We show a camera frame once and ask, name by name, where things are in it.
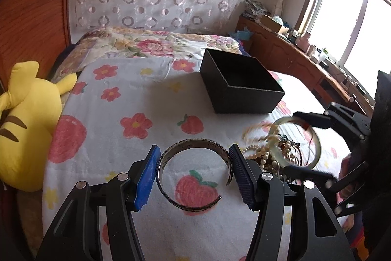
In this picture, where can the silver cuff bangle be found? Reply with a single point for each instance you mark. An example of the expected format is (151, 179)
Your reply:
(194, 195)

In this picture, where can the cardboard box on cabinet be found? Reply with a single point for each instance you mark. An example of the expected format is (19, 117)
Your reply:
(273, 25)

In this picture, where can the floral quilt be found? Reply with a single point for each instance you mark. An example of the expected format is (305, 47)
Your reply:
(123, 42)

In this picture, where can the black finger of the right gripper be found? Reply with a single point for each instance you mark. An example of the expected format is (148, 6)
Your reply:
(320, 178)

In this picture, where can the black open jewelry box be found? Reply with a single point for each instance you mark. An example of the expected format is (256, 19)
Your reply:
(238, 84)

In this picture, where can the pink thermos jug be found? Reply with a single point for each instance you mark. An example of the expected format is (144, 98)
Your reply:
(303, 41)

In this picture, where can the strawberry flower print bedsheet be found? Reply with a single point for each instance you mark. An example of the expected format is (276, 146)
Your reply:
(123, 106)

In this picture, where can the yellow plush toy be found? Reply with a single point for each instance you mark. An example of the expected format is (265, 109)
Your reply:
(34, 107)

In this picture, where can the pale green jade bangle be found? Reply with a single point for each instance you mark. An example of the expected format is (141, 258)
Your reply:
(301, 150)

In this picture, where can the wooden sideboard cabinet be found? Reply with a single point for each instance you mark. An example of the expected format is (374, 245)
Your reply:
(276, 54)

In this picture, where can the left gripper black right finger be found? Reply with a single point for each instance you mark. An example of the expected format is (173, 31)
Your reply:
(262, 192)

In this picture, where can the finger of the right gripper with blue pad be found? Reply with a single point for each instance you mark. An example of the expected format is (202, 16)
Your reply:
(314, 119)

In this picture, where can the window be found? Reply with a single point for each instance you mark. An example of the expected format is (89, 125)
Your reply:
(353, 34)

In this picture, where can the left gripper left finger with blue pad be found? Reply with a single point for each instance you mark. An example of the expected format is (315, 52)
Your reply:
(127, 193)

